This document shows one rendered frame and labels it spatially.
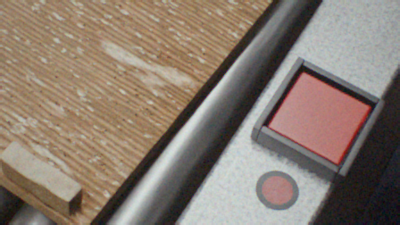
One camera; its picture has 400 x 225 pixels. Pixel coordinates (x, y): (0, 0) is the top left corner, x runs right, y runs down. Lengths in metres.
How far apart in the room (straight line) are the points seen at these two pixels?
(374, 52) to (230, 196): 0.18
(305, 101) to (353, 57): 0.07
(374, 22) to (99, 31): 0.23
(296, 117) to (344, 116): 0.04
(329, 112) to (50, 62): 0.21
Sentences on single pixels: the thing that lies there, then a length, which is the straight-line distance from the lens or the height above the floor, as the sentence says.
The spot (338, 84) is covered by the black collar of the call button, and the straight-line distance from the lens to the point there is 0.67.
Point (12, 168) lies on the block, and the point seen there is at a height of 0.96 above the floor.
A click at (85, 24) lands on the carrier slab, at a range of 0.67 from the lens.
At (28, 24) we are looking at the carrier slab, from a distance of 0.67.
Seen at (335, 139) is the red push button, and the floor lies 0.93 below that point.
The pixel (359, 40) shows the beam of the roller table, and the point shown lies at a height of 0.91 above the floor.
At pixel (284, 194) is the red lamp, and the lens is 0.63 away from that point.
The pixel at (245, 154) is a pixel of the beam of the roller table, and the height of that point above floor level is 0.91.
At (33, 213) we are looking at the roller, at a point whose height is 0.92.
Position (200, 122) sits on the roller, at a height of 0.92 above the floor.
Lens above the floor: 1.47
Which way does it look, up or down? 58 degrees down
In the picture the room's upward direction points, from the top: 10 degrees clockwise
